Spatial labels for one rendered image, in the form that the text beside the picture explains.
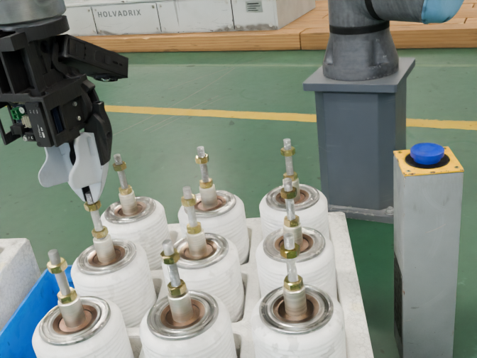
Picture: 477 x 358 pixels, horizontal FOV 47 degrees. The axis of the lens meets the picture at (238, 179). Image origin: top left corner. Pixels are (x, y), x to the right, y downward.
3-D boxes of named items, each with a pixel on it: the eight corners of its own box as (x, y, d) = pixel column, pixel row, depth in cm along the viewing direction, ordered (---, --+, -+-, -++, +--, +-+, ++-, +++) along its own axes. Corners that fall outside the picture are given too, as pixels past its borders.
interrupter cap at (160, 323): (233, 306, 58) (232, 301, 57) (187, 353, 52) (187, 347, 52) (179, 287, 62) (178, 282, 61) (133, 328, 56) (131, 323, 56)
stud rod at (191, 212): (198, 238, 67) (188, 184, 64) (202, 241, 67) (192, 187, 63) (191, 241, 67) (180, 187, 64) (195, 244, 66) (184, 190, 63)
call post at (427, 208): (393, 333, 85) (392, 152, 72) (439, 331, 84) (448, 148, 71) (402, 368, 79) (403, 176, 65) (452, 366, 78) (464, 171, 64)
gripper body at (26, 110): (3, 150, 57) (-36, 35, 52) (55, 121, 64) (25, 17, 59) (62, 153, 54) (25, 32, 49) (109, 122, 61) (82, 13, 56)
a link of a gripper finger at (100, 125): (78, 166, 63) (55, 94, 59) (87, 160, 64) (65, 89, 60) (112, 166, 61) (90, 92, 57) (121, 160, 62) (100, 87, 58)
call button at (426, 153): (407, 158, 70) (407, 143, 69) (439, 155, 69) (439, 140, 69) (413, 171, 66) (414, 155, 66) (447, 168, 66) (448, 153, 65)
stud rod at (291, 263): (298, 294, 55) (292, 231, 52) (300, 300, 54) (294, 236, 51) (289, 296, 55) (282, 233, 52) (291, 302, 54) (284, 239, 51)
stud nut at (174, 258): (160, 265, 53) (157, 258, 53) (162, 255, 55) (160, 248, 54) (179, 263, 53) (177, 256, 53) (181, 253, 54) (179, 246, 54)
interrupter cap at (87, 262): (89, 243, 73) (88, 239, 73) (144, 241, 72) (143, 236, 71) (68, 278, 66) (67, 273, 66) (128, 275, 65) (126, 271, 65)
